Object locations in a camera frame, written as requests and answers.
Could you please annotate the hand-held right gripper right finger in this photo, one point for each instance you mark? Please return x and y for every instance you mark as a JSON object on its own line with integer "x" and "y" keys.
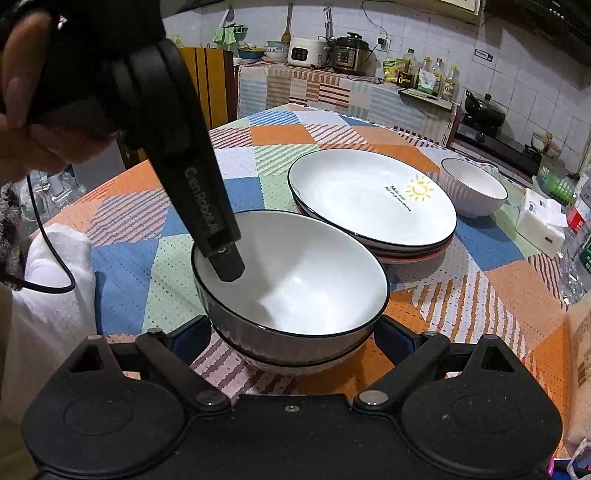
{"x": 398, "y": 342}

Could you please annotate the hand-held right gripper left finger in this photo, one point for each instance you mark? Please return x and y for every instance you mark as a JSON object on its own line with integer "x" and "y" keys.
{"x": 159, "y": 353}

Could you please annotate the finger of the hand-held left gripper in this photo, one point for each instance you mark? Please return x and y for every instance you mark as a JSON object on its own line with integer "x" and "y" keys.
{"x": 228, "y": 265}

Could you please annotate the white ribbed bowl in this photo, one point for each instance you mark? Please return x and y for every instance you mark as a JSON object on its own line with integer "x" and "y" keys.
{"x": 286, "y": 367}
{"x": 300, "y": 277}
{"x": 471, "y": 189}

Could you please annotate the white plate with pink rabbit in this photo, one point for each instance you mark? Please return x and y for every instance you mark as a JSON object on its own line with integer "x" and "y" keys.
{"x": 415, "y": 259}

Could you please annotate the blue plate with egg print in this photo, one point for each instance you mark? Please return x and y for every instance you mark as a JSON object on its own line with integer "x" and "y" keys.
{"x": 415, "y": 249}

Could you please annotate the white plate with sun print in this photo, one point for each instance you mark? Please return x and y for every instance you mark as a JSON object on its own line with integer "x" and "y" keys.
{"x": 364, "y": 198}

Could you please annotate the stack of small bowls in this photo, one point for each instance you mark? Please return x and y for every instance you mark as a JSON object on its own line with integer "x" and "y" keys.
{"x": 276, "y": 48}

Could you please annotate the person's left hand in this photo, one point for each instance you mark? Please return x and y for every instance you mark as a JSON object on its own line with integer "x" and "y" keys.
{"x": 18, "y": 138}

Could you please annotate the yellow wooden chair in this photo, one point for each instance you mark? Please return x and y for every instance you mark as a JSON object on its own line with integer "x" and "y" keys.
{"x": 212, "y": 83}

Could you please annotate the green hanging cloth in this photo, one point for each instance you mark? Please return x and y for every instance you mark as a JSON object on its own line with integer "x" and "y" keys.
{"x": 232, "y": 36}

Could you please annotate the blue bowl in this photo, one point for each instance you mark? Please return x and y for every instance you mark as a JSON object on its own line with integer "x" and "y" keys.
{"x": 251, "y": 53}

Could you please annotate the white cloth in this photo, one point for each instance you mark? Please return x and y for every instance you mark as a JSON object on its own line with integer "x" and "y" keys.
{"x": 55, "y": 286}

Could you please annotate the wooden spatula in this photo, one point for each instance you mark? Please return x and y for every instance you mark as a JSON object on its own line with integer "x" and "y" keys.
{"x": 286, "y": 27}

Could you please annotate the white rice cooker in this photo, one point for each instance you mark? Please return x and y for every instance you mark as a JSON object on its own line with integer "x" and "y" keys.
{"x": 305, "y": 51}

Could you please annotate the striped cabinet cloth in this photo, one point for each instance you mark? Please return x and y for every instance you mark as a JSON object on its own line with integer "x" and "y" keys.
{"x": 323, "y": 92}

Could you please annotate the clear bag of rice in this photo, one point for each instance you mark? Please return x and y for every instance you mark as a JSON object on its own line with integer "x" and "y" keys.
{"x": 579, "y": 369}

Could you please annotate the white tissue box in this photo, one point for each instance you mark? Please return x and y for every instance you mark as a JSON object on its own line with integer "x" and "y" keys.
{"x": 538, "y": 221}

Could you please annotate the water bottle with green label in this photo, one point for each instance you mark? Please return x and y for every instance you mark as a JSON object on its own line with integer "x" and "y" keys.
{"x": 575, "y": 272}

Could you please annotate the black pressure cooker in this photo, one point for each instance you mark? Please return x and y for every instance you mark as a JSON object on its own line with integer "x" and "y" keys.
{"x": 351, "y": 54}

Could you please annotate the black gas stove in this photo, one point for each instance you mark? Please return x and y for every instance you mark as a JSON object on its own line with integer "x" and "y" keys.
{"x": 498, "y": 147}

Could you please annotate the green plastic basket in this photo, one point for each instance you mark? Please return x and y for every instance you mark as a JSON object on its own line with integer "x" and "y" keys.
{"x": 556, "y": 184}

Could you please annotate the water bottle with red cap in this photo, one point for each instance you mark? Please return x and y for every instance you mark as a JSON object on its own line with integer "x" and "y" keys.
{"x": 581, "y": 207}

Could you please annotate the yellow food packet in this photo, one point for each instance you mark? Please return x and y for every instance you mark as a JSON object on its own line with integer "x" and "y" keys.
{"x": 392, "y": 70}

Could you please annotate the white cooking pot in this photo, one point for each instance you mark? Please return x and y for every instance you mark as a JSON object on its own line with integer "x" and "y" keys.
{"x": 542, "y": 144}

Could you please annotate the cutting board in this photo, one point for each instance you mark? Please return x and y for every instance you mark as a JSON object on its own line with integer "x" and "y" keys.
{"x": 427, "y": 98}

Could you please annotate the black wok with lid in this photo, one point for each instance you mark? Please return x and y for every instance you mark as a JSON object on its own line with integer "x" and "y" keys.
{"x": 485, "y": 110}

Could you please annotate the yellow oil bottle green label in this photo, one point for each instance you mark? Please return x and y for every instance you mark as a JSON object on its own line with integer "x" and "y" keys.
{"x": 427, "y": 76}

